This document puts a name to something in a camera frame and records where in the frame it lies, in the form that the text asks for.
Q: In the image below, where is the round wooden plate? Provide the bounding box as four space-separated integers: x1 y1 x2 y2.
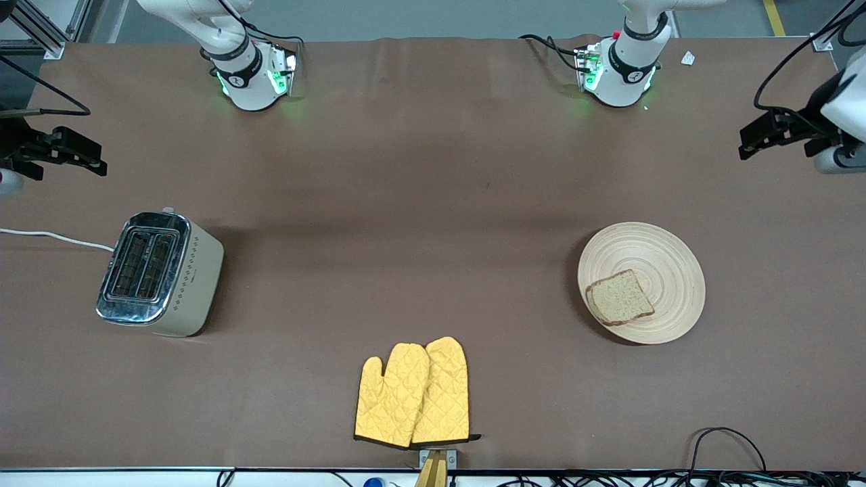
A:
576 221 707 346

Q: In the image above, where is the brown toast slice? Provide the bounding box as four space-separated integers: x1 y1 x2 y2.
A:
585 269 656 327

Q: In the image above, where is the yellow floor tape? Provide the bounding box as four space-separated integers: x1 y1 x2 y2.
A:
762 0 788 37

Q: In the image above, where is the beige chrome two-slot toaster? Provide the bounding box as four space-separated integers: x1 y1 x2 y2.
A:
95 208 225 338

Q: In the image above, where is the brown table cloth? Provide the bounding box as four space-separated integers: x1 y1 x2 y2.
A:
0 35 866 471

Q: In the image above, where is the yellow quilted oven mitt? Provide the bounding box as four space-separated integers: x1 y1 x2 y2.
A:
410 336 482 446
354 343 432 449

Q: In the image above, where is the aluminium frame profile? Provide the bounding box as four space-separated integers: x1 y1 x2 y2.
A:
811 0 860 52
0 0 93 60

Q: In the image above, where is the white toaster power cord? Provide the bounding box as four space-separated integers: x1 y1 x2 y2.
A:
0 228 115 253

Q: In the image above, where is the black right base cable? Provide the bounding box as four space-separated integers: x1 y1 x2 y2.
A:
216 0 306 53

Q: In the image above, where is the black base cable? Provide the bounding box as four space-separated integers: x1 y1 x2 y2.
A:
216 0 306 53
519 33 588 74

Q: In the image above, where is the black left base cable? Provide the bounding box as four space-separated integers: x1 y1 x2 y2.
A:
519 33 588 74

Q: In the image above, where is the black looped cable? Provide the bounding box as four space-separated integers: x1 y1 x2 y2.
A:
688 426 768 474

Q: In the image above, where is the black cable bundle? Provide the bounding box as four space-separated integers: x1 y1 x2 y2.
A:
215 468 866 487

